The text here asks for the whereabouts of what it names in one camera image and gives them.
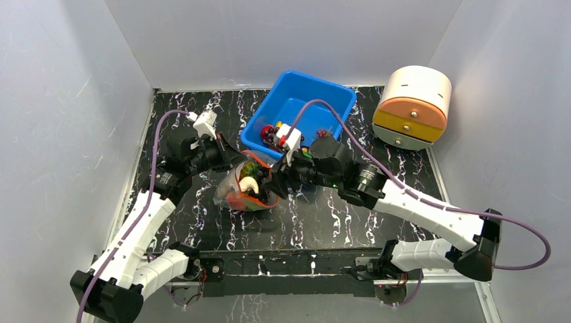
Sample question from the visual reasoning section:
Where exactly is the round drawer cabinet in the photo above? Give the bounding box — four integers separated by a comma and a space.
372, 65, 452, 151

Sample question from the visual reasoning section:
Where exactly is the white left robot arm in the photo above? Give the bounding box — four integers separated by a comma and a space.
70, 133, 246, 322

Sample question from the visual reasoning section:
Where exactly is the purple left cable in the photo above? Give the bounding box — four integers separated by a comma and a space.
75, 109, 197, 323

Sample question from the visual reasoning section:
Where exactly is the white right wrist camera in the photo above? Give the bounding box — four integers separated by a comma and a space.
276, 123, 302, 166

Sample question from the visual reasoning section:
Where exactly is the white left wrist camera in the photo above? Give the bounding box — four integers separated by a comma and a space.
186, 110, 217, 138

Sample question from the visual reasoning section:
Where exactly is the blue plastic bin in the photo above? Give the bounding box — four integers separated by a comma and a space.
240, 70, 358, 164

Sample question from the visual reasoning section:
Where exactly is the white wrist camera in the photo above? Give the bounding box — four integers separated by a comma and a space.
186, 110, 217, 138
276, 123, 302, 166

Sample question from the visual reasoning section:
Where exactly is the toy peach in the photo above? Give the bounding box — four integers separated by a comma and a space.
225, 191, 250, 211

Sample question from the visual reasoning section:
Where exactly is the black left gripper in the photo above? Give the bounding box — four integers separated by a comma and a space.
187, 133, 248, 176

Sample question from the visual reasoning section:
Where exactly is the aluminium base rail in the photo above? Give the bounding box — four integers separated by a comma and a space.
87, 247, 490, 299

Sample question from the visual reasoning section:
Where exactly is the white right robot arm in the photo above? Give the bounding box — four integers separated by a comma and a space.
261, 137, 501, 282

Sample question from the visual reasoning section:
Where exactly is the toy pineapple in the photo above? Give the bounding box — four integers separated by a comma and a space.
239, 161, 259, 180

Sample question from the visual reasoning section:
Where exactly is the green toy starfruit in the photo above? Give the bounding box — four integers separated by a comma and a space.
246, 199, 275, 211

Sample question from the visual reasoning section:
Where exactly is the clear zip top bag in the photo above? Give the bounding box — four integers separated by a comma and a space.
213, 150, 279, 211

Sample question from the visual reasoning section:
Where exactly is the white toy mushroom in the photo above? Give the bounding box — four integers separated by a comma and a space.
238, 177, 259, 194

